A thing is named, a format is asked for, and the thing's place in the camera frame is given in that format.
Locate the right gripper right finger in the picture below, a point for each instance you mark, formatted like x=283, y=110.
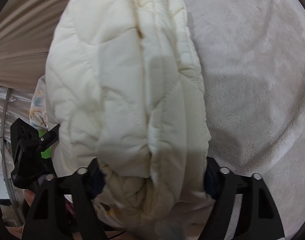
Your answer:
x=258, y=217

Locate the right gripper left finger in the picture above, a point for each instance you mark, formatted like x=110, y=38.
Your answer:
x=63, y=206

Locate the cream quilted jacket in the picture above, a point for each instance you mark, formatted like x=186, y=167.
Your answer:
x=124, y=83

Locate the green plush pillow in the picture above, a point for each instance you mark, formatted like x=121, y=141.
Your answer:
x=47, y=153

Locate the silver wardrobe cover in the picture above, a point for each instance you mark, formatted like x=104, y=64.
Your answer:
x=14, y=104

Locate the beige curtain fabric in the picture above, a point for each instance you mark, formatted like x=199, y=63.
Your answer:
x=26, y=32

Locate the grey printed fleece blanket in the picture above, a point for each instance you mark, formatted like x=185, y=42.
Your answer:
x=252, y=54

